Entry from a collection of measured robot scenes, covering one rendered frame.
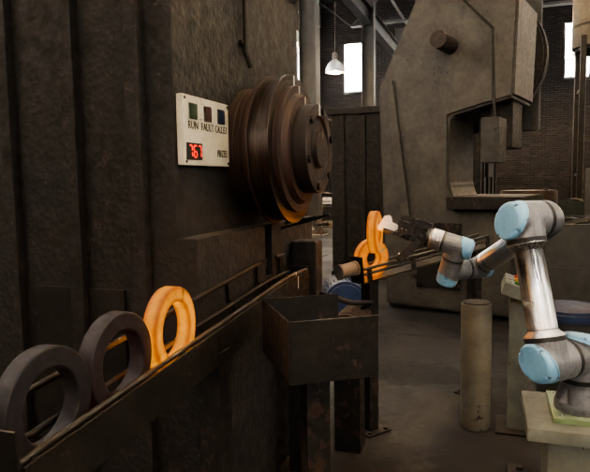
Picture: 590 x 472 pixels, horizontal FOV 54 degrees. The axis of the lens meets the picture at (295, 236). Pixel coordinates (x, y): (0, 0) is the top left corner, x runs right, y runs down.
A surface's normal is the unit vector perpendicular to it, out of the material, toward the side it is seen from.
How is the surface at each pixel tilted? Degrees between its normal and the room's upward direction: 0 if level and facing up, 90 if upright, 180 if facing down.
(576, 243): 90
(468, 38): 90
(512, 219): 82
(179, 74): 90
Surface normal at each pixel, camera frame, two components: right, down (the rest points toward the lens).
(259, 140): -0.33, 0.04
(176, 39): 0.94, 0.02
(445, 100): -0.55, 0.08
